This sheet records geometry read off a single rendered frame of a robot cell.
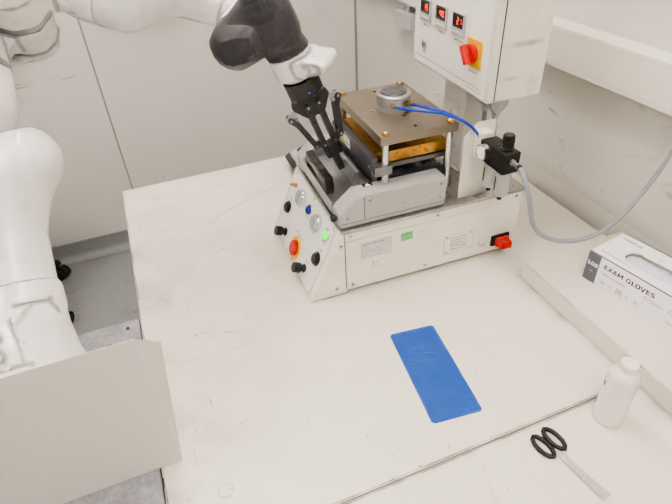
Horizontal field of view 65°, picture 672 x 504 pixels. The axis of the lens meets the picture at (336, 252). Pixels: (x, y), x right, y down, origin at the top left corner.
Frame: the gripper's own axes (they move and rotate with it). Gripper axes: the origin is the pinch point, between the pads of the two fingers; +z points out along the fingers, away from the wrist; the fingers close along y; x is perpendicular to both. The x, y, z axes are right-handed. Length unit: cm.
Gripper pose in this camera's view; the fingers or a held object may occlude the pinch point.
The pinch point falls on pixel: (335, 154)
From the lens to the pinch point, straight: 122.7
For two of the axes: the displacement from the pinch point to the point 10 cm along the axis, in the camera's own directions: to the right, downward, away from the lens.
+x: 3.3, 5.6, -7.6
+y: -8.7, 4.9, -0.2
